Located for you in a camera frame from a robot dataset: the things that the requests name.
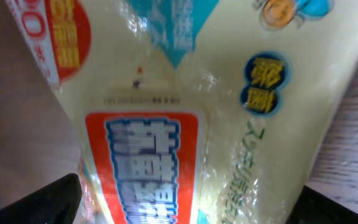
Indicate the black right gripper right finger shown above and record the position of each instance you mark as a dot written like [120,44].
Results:
[314,208]

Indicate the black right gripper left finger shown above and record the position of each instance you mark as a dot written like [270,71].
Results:
[56,203]

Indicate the beige wet wipes pack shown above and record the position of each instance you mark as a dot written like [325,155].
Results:
[194,111]

